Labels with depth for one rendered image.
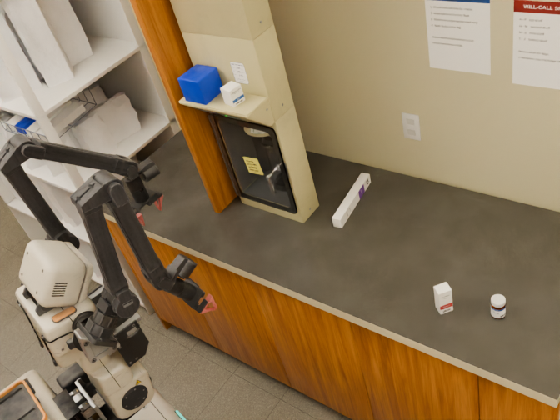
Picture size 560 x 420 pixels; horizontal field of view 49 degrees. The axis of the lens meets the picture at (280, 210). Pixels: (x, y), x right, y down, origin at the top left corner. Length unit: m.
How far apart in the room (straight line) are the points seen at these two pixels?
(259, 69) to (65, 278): 0.88
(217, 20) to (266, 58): 0.19
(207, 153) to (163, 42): 0.48
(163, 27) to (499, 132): 1.19
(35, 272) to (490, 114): 1.55
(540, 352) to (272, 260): 0.95
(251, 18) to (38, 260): 0.97
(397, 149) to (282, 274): 0.70
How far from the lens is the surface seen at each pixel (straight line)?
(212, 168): 2.43
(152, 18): 2.14
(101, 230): 1.74
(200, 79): 2.06
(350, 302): 2.04
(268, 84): 2.02
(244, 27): 1.93
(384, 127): 2.43
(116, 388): 2.27
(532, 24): 1.98
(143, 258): 1.86
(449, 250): 2.16
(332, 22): 2.30
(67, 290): 1.96
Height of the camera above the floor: 2.49
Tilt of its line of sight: 39 degrees down
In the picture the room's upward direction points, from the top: 17 degrees counter-clockwise
